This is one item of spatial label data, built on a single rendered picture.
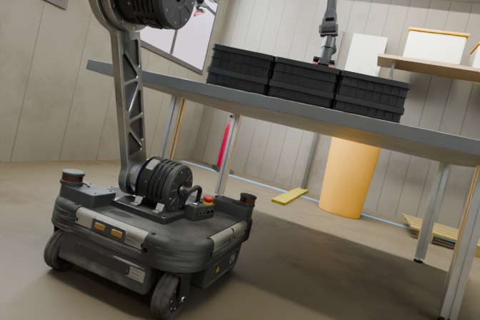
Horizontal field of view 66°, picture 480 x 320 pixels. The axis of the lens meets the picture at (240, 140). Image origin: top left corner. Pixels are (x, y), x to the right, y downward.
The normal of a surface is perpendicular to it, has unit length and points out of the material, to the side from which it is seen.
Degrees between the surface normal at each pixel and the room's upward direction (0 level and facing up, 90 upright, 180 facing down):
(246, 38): 90
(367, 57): 90
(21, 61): 90
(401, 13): 90
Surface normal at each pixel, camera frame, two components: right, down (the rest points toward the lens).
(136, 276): -0.33, -0.04
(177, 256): 0.29, 0.14
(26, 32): 0.91, 0.23
